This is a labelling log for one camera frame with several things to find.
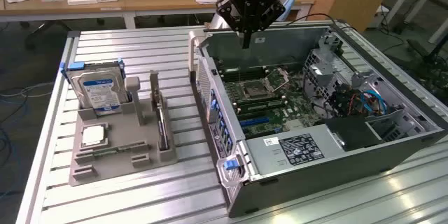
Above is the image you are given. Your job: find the GPU card with metal bracket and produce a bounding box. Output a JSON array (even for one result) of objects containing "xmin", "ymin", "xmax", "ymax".
[{"xmin": 149, "ymin": 69, "xmax": 171, "ymax": 152}]

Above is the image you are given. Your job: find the wooden desk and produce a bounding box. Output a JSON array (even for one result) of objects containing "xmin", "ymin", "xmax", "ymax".
[{"xmin": 0, "ymin": 0, "xmax": 316, "ymax": 30}]

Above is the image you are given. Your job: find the perforated metal drive cage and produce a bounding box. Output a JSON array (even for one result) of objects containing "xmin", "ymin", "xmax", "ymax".
[{"xmin": 301, "ymin": 28, "xmax": 355, "ymax": 99}]

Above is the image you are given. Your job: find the metal socket cover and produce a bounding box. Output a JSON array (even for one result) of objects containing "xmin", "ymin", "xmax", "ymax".
[{"xmin": 264, "ymin": 68, "xmax": 289, "ymax": 90}]

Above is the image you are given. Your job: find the CPU socket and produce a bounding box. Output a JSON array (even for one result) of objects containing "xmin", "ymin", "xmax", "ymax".
[{"xmin": 243, "ymin": 80, "xmax": 268, "ymax": 98}]

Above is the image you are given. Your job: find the green motherboard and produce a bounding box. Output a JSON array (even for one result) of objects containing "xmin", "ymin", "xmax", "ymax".
[{"xmin": 213, "ymin": 58, "xmax": 327, "ymax": 140}]

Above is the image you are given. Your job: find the installed green RAM stick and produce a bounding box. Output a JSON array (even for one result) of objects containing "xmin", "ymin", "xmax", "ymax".
[{"xmin": 236, "ymin": 98, "xmax": 288, "ymax": 112}]

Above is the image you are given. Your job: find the blue expansion slot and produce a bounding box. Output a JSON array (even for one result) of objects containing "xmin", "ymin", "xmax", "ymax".
[{"xmin": 240, "ymin": 118, "xmax": 271, "ymax": 128}]

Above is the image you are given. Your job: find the silver chipset heatsink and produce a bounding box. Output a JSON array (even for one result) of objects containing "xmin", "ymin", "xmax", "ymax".
[{"xmin": 289, "ymin": 121, "xmax": 309, "ymax": 132}]

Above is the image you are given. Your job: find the black expansion slot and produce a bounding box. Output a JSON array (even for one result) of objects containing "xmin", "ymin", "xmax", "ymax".
[{"xmin": 243, "ymin": 125, "xmax": 277, "ymax": 135}]

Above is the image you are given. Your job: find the hard disk with blue carrier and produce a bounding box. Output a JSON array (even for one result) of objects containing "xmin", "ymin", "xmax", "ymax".
[{"xmin": 60, "ymin": 58, "xmax": 128, "ymax": 116}]

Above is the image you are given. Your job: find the grey power supply unit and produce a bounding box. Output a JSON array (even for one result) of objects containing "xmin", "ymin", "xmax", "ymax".
[{"xmin": 244, "ymin": 125, "xmax": 348, "ymax": 178}]

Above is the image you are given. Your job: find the silver metal disk bay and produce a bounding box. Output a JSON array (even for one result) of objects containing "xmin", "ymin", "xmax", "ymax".
[{"xmin": 365, "ymin": 102, "xmax": 440, "ymax": 144}]

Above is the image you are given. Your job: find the blue case latch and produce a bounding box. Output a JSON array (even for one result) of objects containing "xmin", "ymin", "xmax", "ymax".
[{"xmin": 223, "ymin": 156, "xmax": 240, "ymax": 172}]

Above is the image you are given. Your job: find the silver CPU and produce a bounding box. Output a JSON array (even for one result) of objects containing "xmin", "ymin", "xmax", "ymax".
[{"xmin": 80, "ymin": 126, "xmax": 107, "ymax": 146}]

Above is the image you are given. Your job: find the open dark PC case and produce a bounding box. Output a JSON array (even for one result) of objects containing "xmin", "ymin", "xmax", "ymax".
[{"xmin": 188, "ymin": 19, "xmax": 448, "ymax": 219}]

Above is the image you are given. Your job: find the loose green RAM stick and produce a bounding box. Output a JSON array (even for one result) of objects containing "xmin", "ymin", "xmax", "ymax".
[{"xmin": 91, "ymin": 144, "xmax": 135, "ymax": 157}]

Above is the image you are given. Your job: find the grey parts rack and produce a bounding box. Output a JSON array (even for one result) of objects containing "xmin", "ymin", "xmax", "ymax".
[{"xmin": 68, "ymin": 76, "xmax": 177, "ymax": 187}]

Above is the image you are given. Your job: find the black cable over case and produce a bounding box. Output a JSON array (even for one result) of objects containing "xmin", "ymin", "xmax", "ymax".
[{"xmin": 285, "ymin": 12, "xmax": 355, "ymax": 30}]

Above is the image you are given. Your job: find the red wire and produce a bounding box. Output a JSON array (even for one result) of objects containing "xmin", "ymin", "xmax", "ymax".
[{"xmin": 344, "ymin": 92, "xmax": 367, "ymax": 116}]

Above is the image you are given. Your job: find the blue wire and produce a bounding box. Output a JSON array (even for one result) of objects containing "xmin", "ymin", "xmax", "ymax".
[{"xmin": 363, "ymin": 90, "xmax": 388, "ymax": 116}]

